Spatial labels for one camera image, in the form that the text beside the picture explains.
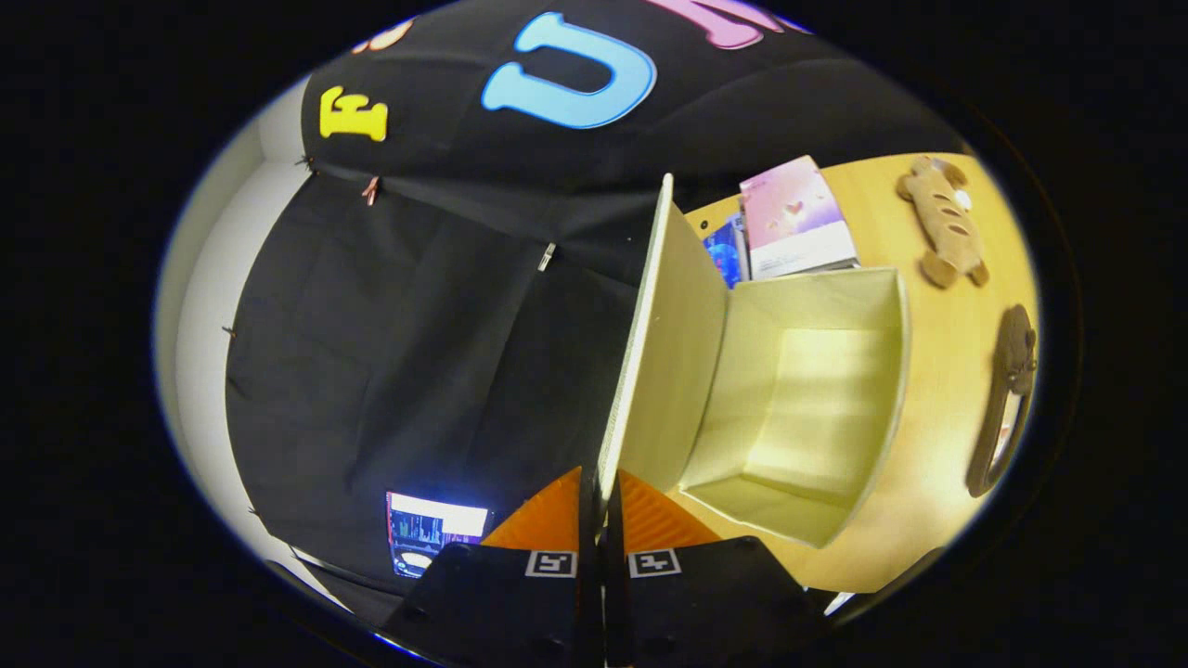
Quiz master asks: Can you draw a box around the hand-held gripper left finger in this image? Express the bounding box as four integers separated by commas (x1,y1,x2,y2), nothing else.
381,466,602,668

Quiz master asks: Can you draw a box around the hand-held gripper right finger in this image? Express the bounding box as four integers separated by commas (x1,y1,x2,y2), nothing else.
603,469,832,668

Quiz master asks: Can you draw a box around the grey-green fabric storage box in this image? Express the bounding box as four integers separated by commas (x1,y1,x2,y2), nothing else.
597,173,910,548

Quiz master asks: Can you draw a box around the brown fuzzy shoe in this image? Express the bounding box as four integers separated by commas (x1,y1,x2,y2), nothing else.
965,304,1038,498

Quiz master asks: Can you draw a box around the lit computer monitor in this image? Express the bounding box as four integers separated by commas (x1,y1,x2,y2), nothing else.
386,492,490,579

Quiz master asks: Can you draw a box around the black backdrop cloth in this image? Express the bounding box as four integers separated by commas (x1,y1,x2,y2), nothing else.
226,0,966,623

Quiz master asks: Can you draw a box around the blue book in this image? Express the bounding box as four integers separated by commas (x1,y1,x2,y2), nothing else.
703,213,749,289

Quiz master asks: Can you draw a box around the pink book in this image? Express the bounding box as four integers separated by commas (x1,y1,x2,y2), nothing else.
739,155,859,281

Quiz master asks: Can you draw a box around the tan bread-shaped plush toy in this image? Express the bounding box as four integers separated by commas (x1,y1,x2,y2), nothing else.
896,156,990,289

